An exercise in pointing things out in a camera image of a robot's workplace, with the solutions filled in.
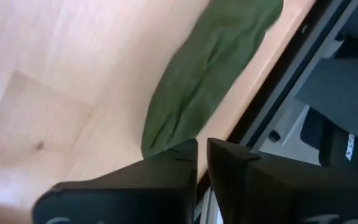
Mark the small black knob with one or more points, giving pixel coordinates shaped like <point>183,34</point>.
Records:
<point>274,136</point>

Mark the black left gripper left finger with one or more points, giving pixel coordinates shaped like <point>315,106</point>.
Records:
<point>129,199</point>

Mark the black aluminium table frame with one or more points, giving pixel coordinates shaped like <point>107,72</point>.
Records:
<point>283,67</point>

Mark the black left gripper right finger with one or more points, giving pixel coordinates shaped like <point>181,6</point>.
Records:
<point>291,199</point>

